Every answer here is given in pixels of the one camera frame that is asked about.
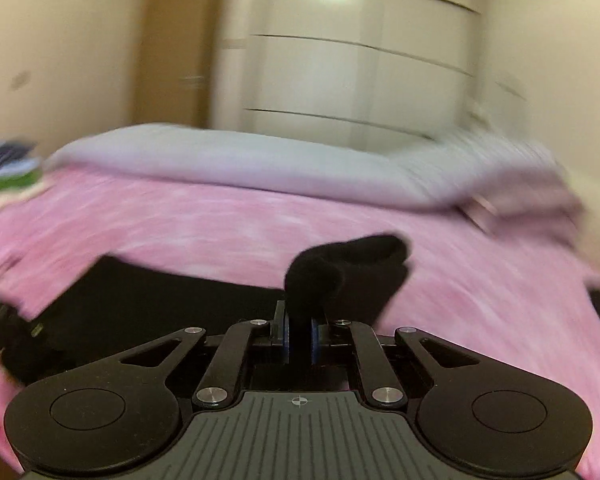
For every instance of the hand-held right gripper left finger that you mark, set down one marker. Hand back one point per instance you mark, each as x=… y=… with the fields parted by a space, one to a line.
x=286 y=345

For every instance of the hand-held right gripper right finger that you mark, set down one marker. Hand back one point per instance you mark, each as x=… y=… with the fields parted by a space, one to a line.
x=314 y=345

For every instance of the black garment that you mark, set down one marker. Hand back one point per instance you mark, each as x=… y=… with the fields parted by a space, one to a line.
x=155 y=300

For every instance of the folded cream garment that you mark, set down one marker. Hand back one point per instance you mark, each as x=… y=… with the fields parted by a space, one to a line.
x=10 y=200

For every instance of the pink floral blanket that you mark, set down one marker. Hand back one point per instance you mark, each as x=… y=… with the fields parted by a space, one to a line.
x=230 y=220

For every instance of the folded green garment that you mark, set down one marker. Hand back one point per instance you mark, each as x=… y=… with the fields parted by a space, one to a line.
x=15 y=182

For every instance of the folded light blue garment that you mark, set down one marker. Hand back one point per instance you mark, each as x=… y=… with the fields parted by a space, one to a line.
x=10 y=166

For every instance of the folded blue-grey garment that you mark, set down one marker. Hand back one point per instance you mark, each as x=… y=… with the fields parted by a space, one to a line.
x=5 y=152

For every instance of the grey striped duvet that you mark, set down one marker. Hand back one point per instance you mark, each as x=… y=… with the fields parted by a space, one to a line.
x=255 y=160

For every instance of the purple pillow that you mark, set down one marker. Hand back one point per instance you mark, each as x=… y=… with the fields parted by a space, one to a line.
x=530 y=215

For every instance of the white wardrobe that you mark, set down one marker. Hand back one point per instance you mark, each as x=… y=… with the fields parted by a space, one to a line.
x=305 y=60

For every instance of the wooden door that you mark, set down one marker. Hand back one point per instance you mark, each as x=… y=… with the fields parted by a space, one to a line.
x=175 y=35

